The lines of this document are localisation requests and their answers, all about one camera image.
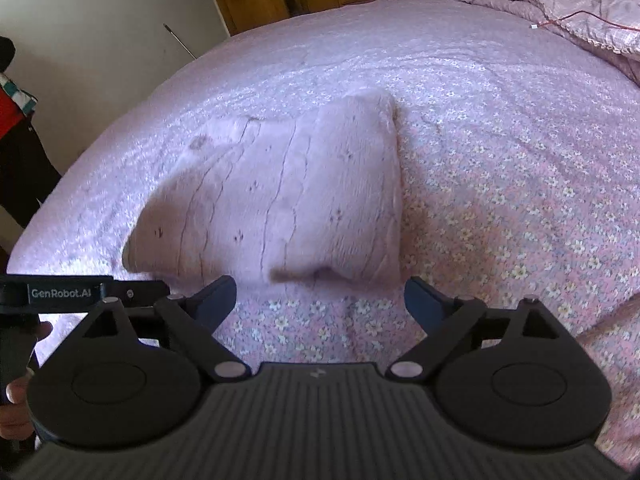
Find pink quilt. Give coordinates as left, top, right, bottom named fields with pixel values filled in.
left=439, top=0, right=640, bottom=83

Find thin metal rod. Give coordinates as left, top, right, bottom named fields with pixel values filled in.
left=163, top=23, right=197, bottom=60

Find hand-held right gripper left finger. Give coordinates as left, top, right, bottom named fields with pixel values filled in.
left=80, top=275, right=253, bottom=384

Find red cable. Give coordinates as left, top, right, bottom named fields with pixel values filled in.
left=530, top=0, right=640, bottom=38

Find dark and red hanging clothes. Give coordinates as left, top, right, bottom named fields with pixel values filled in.
left=0, top=35, right=63, bottom=256

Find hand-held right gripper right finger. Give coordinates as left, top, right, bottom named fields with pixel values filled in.
left=384, top=276, right=577, bottom=384

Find bed with pink floral sheet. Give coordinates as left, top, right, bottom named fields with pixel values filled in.
left=7, top=0, right=640, bottom=466

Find pink fluffy small garment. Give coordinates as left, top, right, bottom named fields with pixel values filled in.
left=121, top=87, right=405, bottom=288

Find person's left hand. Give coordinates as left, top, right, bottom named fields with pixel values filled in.
left=0, top=321, right=54, bottom=444

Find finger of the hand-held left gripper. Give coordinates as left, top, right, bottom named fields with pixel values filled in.
left=102, top=280, right=172, bottom=308

